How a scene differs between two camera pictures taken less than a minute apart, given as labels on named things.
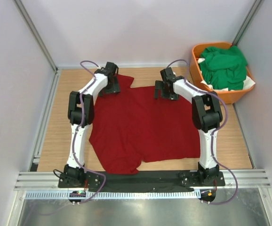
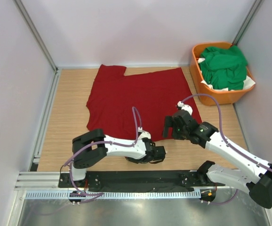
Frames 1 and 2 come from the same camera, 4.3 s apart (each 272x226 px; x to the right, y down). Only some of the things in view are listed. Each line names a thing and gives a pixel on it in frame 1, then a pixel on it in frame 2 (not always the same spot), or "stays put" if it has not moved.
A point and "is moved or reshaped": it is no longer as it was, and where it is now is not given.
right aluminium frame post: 251,14 stays put
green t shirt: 223,68 stays put
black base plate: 153,181 stays put
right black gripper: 159,85 → 169,123
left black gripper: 115,88 → 133,160
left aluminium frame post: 32,27 stays put
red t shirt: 133,125 is moved or reshaped
